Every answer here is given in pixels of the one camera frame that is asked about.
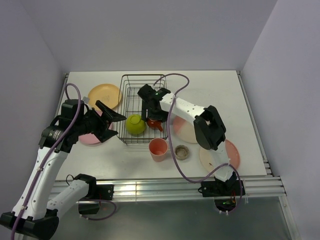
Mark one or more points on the pink plastic plate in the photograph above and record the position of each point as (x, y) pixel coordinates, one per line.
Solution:
(91, 139)

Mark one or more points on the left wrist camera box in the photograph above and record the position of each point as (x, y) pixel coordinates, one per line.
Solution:
(85, 100)

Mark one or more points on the lime green bowl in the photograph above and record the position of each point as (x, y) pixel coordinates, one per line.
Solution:
(134, 124)

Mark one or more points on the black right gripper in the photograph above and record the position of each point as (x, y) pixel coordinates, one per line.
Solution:
(163, 115)

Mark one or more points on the pink cream plate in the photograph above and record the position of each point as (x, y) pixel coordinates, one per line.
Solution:
(184, 130)
(209, 159)

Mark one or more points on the aluminium frame rail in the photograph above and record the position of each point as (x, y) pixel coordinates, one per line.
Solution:
(178, 189)

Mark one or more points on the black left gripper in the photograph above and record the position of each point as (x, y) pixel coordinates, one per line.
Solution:
(108, 116)

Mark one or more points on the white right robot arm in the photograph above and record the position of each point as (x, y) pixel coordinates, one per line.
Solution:
(208, 127)

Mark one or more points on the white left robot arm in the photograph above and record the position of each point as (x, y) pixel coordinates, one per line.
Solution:
(35, 215)

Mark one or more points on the black wire dish rack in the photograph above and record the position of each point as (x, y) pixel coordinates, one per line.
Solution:
(131, 104)

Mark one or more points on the orange black mug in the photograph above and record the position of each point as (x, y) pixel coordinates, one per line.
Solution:
(154, 124)

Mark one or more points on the orange plastic plate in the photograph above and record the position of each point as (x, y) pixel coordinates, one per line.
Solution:
(109, 94)

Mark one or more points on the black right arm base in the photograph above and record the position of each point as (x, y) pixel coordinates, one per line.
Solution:
(218, 188)

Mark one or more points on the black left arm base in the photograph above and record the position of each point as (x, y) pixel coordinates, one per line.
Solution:
(87, 206)

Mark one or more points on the speckled ceramic small cup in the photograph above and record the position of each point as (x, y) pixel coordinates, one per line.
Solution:
(181, 152)

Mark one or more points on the salmon pink cup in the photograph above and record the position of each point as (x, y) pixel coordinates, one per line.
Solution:
(158, 148)

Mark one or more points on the pink cream plate upper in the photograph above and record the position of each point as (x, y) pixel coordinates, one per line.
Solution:
(184, 130)

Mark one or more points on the pink cream plate lower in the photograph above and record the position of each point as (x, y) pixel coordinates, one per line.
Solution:
(209, 159)

